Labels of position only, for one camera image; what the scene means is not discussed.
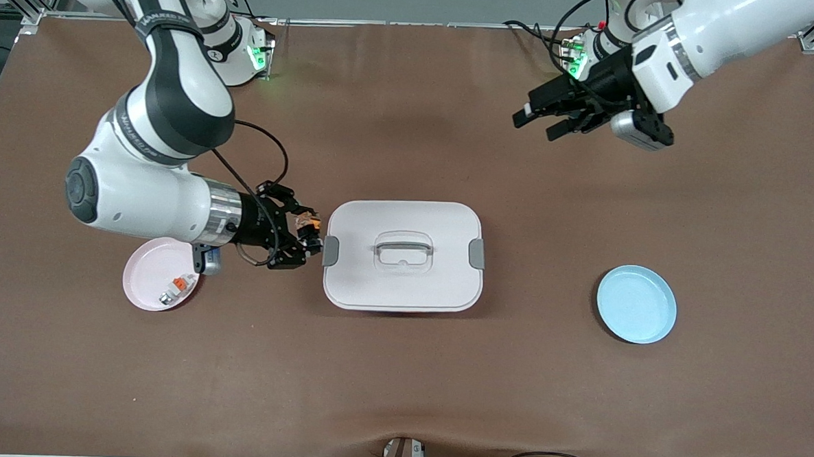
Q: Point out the light blue round plate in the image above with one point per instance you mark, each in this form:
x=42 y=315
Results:
x=637 y=304

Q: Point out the brown table mat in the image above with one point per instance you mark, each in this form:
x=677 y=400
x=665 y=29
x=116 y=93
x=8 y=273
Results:
x=400 y=379

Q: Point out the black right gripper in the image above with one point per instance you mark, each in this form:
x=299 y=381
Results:
x=253 y=226

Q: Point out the aluminium table edge rail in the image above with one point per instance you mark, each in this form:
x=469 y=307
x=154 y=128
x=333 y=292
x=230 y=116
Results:
x=423 y=24

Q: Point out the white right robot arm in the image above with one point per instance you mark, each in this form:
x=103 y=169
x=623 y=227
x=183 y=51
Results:
x=172 y=101

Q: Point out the small orange white connector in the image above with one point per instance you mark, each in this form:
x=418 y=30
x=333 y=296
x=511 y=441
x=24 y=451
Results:
x=179 y=286

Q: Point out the orange push-button switch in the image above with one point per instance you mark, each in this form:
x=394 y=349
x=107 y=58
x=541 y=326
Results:
x=309 y=225

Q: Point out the white lidded storage box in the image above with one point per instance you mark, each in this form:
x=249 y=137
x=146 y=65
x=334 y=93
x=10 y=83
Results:
x=404 y=283

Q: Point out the pink round plate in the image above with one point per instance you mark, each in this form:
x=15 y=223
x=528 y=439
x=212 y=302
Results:
x=147 y=286

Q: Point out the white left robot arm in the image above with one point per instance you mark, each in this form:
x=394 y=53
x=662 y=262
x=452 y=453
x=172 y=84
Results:
x=732 y=30

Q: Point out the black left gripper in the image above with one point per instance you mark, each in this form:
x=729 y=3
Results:
x=604 y=81

